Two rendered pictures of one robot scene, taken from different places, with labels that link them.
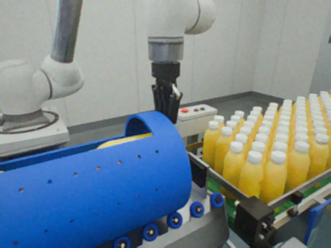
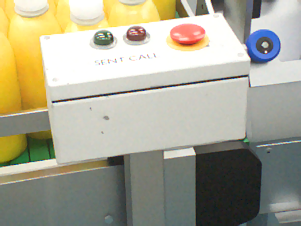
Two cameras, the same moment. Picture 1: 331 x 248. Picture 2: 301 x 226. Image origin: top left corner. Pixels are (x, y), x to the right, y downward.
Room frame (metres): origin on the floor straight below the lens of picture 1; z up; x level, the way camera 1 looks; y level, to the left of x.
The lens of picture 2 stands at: (1.58, 0.09, 1.48)
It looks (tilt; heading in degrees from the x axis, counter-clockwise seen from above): 33 degrees down; 202
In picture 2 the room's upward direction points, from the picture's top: 3 degrees counter-clockwise
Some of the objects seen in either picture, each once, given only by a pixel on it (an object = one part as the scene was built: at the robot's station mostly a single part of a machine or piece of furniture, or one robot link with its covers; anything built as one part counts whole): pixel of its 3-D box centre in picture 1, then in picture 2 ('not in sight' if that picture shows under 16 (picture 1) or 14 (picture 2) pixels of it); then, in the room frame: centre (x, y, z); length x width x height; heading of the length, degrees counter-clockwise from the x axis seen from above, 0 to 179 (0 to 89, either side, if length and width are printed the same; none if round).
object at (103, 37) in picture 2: not in sight; (103, 37); (0.97, -0.17, 1.11); 0.02 x 0.02 x 0.01
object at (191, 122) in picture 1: (193, 119); (140, 85); (0.97, -0.13, 1.05); 0.20 x 0.10 x 0.10; 120
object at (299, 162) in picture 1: (295, 171); not in sight; (0.63, -0.44, 0.99); 0.07 x 0.07 x 0.19
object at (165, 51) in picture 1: (165, 50); not in sight; (0.58, 0.00, 1.39); 0.09 x 0.09 x 0.06
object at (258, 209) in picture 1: (251, 219); not in sight; (0.46, -0.24, 0.95); 0.10 x 0.07 x 0.10; 30
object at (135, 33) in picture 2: not in sight; (136, 33); (0.95, -0.14, 1.11); 0.02 x 0.02 x 0.01
